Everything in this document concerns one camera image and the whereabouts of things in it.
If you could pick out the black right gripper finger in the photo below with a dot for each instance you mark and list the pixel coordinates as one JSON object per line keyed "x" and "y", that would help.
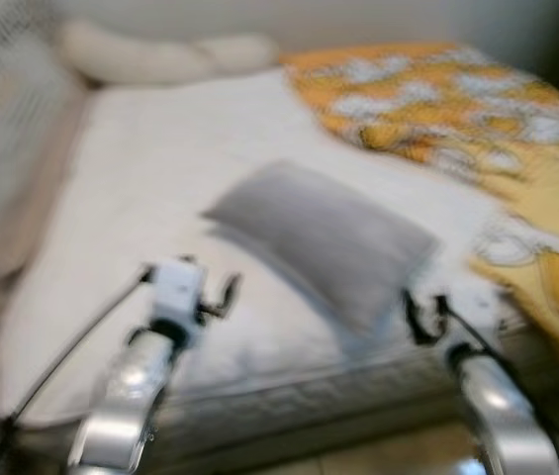
{"x": 413, "y": 305}

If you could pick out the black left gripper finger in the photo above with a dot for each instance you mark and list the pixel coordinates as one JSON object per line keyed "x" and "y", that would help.
{"x": 189, "y": 260}
{"x": 230, "y": 295}

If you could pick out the grey pillow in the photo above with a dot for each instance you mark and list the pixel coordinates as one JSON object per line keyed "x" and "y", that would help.
{"x": 328, "y": 237}

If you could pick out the yellow cartoon print blanket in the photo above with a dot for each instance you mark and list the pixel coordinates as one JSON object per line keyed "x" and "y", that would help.
{"x": 477, "y": 109}

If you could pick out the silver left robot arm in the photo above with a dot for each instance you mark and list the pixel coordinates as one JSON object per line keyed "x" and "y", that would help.
{"x": 126, "y": 396}

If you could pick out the white quilted mattress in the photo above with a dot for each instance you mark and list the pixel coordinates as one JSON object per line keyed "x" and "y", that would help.
{"x": 160, "y": 178}

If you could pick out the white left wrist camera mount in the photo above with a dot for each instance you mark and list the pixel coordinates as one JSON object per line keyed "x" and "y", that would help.
{"x": 177, "y": 297}

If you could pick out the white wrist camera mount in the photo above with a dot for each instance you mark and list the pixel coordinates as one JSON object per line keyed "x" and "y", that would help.
{"x": 177, "y": 297}
{"x": 472, "y": 317}

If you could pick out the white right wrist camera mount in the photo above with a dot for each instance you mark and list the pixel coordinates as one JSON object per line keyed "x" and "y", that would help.
{"x": 472, "y": 317}

